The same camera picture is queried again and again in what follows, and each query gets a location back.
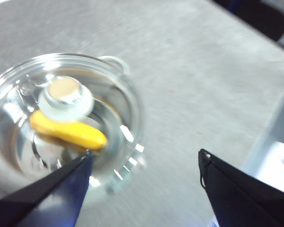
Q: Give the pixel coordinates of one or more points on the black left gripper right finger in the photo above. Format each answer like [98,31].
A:
[246,198]

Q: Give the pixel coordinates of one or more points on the yellow corn cob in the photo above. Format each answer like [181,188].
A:
[75,133]

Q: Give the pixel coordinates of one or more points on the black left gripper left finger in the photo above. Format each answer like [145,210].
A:
[38,203]

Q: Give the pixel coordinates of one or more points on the pale green electric pot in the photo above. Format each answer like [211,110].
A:
[118,63]

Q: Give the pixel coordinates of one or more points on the dark background furniture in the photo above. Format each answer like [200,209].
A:
[258,16]

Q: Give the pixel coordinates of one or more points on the glass lid with green knob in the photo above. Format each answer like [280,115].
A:
[64,92]

